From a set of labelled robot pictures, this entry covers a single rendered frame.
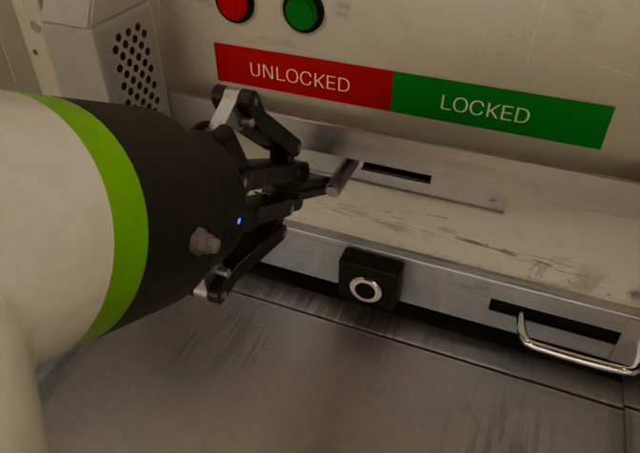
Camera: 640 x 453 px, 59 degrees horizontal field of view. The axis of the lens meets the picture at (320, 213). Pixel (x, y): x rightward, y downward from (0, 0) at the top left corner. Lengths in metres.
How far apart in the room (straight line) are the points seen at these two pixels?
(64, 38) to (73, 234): 0.30
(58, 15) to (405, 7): 0.24
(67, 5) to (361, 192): 0.28
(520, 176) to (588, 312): 0.17
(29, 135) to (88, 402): 0.42
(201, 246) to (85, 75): 0.26
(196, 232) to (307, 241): 0.35
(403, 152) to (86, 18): 0.24
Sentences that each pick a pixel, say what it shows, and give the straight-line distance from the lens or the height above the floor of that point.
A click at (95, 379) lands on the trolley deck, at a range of 0.58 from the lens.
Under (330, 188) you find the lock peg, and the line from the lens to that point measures 0.46.
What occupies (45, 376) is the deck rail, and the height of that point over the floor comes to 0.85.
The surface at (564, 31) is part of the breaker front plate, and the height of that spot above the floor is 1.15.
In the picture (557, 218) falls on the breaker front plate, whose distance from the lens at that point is 0.50.
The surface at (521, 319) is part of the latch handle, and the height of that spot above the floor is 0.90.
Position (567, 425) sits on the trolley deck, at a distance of 0.56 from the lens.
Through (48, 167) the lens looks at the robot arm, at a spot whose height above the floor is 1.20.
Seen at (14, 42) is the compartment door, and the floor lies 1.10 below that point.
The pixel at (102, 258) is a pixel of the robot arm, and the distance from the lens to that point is 0.18.
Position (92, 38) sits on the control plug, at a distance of 0.44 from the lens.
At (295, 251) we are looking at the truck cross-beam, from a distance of 0.59.
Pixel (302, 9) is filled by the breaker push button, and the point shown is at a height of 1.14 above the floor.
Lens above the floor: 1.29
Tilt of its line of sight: 38 degrees down
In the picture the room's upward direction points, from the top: straight up
